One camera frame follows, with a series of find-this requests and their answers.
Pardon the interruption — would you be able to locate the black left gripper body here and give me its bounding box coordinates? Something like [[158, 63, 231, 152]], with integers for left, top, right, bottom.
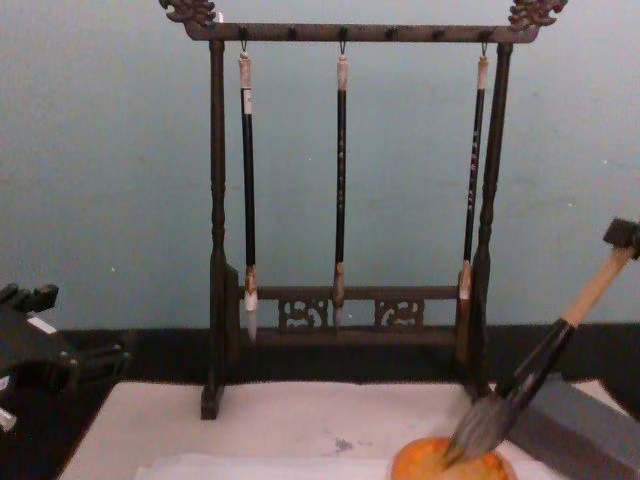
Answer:
[[0, 308, 84, 407]]

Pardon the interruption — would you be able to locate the large calligraphy brush bamboo handle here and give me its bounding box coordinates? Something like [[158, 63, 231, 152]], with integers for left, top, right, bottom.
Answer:
[[441, 246, 633, 469]]

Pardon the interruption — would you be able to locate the black table cloth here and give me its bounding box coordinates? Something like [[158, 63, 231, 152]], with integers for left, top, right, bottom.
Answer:
[[0, 321, 640, 480]]

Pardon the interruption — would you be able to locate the white felt mat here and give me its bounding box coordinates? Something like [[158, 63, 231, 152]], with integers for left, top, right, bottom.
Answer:
[[53, 378, 640, 480]]

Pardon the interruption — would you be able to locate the brown-tipped black hanging calligraphy brush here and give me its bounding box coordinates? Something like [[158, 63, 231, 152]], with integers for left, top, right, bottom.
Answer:
[[454, 41, 494, 364]]

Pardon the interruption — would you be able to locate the white paper sheet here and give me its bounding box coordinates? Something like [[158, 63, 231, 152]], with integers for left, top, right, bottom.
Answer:
[[131, 451, 567, 480]]

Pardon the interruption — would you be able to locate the dark wooden brush rack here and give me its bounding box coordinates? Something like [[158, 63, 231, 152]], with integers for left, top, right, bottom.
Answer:
[[158, 0, 569, 422]]

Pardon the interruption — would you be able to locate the grey rectangular block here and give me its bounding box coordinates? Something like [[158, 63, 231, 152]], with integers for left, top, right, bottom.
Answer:
[[523, 381, 640, 480]]

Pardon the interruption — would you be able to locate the thick black hanging calligraphy brush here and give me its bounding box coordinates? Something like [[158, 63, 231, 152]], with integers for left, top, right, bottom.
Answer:
[[235, 46, 262, 347]]

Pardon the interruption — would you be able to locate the slim black hanging calligraphy brush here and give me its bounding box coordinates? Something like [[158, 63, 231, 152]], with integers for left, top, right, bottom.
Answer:
[[331, 41, 352, 330]]

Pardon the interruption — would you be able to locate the round orange ink dish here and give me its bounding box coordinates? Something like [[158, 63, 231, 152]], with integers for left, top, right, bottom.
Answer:
[[389, 434, 517, 480]]

